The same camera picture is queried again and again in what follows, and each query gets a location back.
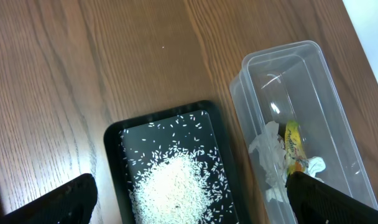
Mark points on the white tissue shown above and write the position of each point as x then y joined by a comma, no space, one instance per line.
271,148

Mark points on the black plastic tray bin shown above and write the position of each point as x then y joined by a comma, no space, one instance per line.
112,140

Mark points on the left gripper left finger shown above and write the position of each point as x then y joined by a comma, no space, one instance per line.
70,203

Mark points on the pile of white rice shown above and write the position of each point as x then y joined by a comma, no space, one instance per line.
174,172

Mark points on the clear plastic bin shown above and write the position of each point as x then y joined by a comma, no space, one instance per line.
293,82

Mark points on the yellow green snack wrapper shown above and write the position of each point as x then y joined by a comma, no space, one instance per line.
295,158

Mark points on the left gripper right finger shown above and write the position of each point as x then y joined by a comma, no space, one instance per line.
315,202

